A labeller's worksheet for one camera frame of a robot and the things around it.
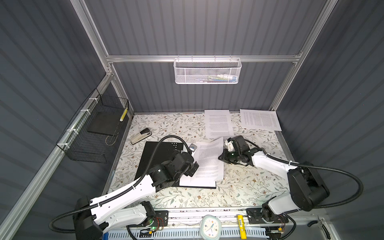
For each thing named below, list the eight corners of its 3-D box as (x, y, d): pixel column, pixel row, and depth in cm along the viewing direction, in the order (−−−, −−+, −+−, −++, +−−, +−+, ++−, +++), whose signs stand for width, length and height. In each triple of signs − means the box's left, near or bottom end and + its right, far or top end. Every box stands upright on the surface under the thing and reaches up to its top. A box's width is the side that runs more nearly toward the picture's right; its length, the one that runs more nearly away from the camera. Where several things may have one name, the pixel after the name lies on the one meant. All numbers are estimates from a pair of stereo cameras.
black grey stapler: (130, 142, 105) (128, 139, 102) (148, 131, 112) (147, 127, 108) (133, 146, 103) (131, 142, 100) (151, 134, 110) (150, 130, 107)
